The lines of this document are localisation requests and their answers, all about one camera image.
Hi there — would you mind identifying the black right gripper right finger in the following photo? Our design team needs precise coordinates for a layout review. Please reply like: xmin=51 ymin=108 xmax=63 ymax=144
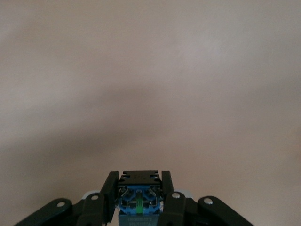
xmin=161 ymin=170 xmax=283 ymax=226

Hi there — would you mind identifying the orange push button blue base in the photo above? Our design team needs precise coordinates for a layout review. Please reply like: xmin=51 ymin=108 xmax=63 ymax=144
xmin=116 ymin=170 xmax=165 ymax=226

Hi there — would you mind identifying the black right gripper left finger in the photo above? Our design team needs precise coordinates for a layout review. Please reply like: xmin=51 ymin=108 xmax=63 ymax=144
xmin=14 ymin=171 xmax=119 ymax=226

